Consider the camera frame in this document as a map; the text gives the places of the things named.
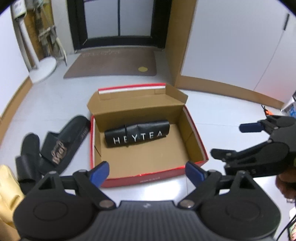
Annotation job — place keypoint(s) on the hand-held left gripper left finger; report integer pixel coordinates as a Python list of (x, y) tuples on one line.
[(99, 173)]

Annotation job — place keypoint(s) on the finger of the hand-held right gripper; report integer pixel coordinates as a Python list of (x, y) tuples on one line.
[(240, 160), (251, 127)]

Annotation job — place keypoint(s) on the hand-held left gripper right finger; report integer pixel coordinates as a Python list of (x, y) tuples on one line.
[(195, 172)]

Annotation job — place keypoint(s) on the red shoe box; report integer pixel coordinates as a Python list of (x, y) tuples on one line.
[(143, 160)]

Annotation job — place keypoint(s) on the black shopping bag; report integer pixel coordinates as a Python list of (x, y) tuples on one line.
[(148, 129)]

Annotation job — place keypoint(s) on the person's right hand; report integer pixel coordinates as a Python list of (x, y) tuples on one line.
[(288, 185)]

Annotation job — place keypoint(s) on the clear water bottle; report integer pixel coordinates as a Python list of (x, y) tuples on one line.
[(293, 112)]

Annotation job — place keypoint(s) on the black printed slipper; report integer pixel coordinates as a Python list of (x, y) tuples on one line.
[(69, 136)]

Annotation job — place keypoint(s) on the plain black slipper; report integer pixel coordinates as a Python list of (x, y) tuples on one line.
[(27, 150)]

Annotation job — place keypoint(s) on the white cabinet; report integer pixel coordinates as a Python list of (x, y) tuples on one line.
[(231, 41)]

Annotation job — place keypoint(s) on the pale yellow slipper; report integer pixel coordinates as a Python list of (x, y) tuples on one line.
[(9, 185)]

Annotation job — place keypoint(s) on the brown doormat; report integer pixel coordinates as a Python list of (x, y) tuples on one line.
[(111, 64)]

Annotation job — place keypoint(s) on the white standing fan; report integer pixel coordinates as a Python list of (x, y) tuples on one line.
[(44, 69)]

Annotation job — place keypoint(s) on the wooden planks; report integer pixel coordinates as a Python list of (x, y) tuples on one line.
[(44, 34)]

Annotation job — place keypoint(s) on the black framed glass door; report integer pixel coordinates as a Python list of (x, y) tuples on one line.
[(138, 16)]

